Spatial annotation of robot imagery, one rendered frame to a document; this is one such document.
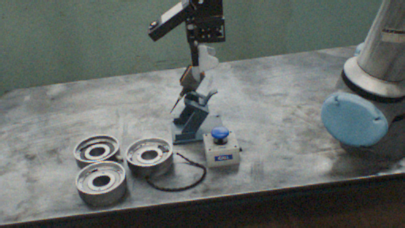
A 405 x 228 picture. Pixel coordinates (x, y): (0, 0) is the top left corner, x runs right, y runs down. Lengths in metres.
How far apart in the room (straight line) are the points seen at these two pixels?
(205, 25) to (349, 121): 0.35
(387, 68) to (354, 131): 0.13
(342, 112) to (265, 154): 0.26
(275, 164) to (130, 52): 1.76
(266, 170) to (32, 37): 1.92
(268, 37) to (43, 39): 1.26
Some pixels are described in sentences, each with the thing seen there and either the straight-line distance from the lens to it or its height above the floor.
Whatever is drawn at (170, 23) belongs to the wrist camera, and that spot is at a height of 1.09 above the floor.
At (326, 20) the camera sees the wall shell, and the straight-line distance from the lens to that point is 2.82.
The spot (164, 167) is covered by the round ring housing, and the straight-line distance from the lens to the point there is 1.02.
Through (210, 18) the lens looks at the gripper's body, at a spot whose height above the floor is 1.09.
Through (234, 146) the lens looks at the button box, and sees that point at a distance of 1.02.
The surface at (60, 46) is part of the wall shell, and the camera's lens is 2.71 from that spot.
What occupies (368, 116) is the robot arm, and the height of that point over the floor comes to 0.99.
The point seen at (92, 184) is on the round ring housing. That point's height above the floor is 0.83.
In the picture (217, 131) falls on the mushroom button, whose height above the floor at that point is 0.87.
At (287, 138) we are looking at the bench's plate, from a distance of 1.13.
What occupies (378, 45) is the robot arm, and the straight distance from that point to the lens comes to 0.84.
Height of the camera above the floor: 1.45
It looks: 31 degrees down
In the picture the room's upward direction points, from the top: 7 degrees counter-clockwise
